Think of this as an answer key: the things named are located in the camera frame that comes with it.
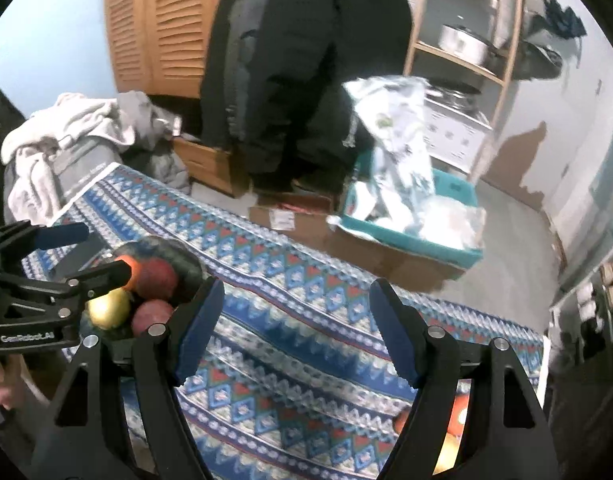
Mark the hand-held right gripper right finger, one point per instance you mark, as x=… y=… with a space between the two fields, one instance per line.
x=399 y=335

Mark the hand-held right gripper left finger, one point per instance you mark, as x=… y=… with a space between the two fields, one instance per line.
x=196 y=330

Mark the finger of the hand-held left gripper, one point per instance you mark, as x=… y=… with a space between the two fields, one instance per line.
x=101 y=276
x=61 y=235

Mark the large orange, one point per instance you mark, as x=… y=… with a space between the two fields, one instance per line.
x=126 y=266
x=459 y=410

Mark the yellow apple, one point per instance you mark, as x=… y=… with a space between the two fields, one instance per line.
x=109 y=308
x=446 y=452

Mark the red apple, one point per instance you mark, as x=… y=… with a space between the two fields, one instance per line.
x=156 y=277
x=151 y=317

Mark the glass bowl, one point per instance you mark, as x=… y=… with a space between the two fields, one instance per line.
x=186 y=270

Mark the large cardboard box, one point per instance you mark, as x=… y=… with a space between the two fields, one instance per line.
x=386 y=260

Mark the grey storage bag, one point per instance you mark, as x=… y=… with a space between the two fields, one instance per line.
x=81 y=160

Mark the teal plastic basket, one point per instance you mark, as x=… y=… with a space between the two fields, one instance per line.
x=436 y=250

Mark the pile of clothes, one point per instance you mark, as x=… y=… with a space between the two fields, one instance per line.
x=46 y=135

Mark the blue patterned tablecloth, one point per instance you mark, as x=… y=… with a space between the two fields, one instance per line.
x=296 y=310

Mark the grey garment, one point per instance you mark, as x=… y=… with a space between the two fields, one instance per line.
x=161 y=170

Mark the white plastic bag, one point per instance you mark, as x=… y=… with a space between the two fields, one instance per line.
x=451 y=220

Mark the wooden drawer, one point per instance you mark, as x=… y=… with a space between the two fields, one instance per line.
x=206 y=165

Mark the white rice bag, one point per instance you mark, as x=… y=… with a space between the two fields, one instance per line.
x=396 y=160

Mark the shoe rack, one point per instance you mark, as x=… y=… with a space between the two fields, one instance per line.
x=586 y=300

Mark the white lattice basket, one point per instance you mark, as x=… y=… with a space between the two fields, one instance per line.
x=451 y=130

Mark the group of shoes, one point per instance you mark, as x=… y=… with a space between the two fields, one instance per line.
x=611 y=280

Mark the wooden louvered wardrobe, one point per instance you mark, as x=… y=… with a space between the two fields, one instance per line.
x=161 y=25

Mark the steel pot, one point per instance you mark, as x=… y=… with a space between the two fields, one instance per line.
x=451 y=91

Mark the white painted door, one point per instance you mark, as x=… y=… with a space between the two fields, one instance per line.
x=561 y=135

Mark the grey jacket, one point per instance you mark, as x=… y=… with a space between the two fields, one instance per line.
x=241 y=35

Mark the wooden shelf rack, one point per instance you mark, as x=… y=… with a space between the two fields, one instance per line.
x=451 y=57

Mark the black coat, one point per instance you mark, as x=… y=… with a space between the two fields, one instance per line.
x=296 y=60

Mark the white pot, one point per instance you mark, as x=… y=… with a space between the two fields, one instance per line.
x=461 y=42

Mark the grey hanging bag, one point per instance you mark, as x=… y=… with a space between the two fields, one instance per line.
x=536 y=60

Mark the dark blue umbrella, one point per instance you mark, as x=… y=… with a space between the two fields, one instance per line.
x=561 y=15

